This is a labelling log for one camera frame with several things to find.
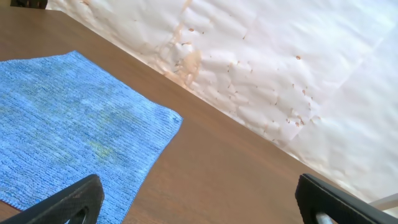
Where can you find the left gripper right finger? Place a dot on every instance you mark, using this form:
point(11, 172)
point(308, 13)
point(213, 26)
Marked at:
point(326, 199)

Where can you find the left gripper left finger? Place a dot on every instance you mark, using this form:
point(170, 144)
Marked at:
point(71, 196)

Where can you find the blue cloth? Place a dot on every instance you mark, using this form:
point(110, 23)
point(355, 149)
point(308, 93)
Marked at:
point(77, 118)

